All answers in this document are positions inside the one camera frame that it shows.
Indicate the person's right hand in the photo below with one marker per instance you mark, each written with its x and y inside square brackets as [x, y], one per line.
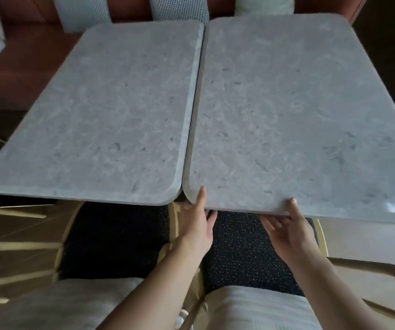
[295, 237]

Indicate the person's left hand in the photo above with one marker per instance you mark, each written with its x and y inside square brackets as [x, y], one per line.
[197, 230]

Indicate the person's right thumb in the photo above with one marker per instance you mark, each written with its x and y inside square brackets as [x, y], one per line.
[294, 209]

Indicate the person's left thumb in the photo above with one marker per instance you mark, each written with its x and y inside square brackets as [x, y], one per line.
[200, 202]

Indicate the grey marble table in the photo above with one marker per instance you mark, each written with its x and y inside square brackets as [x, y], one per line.
[104, 113]
[286, 116]

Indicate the person's left forearm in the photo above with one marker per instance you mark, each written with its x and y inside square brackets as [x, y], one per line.
[163, 288]

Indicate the person's right forearm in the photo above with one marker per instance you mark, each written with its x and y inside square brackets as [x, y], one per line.
[338, 295]

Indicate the checkered cushion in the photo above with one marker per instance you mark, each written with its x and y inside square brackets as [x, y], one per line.
[180, 8]
[80, 11]

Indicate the pale green cushion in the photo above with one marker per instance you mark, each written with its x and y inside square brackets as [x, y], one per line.
[264, 4]

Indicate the brown leather bench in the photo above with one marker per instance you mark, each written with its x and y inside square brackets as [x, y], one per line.
[25, 65]

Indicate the cream frame chair, dark seat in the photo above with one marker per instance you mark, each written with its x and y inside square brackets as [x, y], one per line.
[245, 257]
[115, 240]

